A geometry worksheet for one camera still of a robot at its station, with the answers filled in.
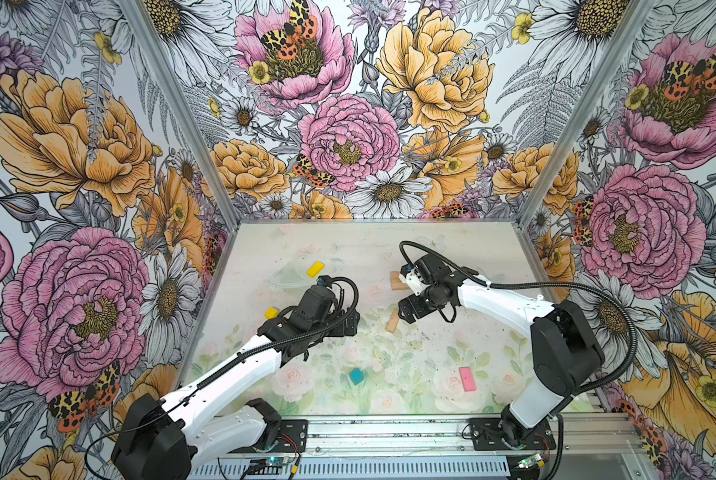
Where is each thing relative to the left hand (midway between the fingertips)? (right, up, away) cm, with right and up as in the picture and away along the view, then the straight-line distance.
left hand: (341, 325), depth 81 cm
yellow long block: (-12, +13, +27) cm, 32 cm away
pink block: (+34, -15, +1) cm, 38 cm away
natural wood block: (+15, -2, +13) cm, 20 cm away
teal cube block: (+4, -14, +1) cm, 15 cm away
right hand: (+21, +1, +7) cm, 22 cm away
